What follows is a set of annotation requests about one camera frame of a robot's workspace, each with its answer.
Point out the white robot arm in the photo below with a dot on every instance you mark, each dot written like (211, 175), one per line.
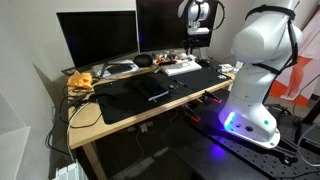
(256, 43)

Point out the black computer monitor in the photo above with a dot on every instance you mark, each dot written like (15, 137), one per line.
(156, 26)
(100, 36)

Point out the grey power strip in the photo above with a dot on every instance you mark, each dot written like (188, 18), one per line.
(145, 126)

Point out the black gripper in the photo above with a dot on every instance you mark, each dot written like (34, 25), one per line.
(193, 40)

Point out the wooden desk leg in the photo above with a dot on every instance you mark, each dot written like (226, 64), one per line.
(93, 160)

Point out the white keyboard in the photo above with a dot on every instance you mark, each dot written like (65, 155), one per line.
(181, 68)

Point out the orange and white poster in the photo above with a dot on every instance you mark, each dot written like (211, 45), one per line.
(300, 83)

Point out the black pen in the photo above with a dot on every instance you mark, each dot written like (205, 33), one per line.
(180, 83)

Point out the white power adapter box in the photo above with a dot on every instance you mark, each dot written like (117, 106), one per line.
(228, 68)

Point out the pile of small colourful parts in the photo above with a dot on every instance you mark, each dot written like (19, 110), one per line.
(163, 60)

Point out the grey monitor stand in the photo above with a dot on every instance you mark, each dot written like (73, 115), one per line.
(203, 54)

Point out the black oval case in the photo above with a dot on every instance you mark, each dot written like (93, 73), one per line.
(143, 60)

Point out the black tripod leg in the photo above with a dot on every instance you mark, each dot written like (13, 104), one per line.
(311, 115)

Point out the black desk mat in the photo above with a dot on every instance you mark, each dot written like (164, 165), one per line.
(126, 106)

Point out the orange cloth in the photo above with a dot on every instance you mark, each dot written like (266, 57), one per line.
(80, 80)

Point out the small round metal cap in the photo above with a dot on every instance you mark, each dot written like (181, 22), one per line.
(171, 86)

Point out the white radiator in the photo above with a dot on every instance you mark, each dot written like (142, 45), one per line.
(70, 171)

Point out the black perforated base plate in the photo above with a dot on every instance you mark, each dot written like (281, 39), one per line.
(240, 156)

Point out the clear plastic bag with papers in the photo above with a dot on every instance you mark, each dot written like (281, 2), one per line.
(116, 69)

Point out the black computer mouse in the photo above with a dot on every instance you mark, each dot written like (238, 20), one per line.
(204, 62)

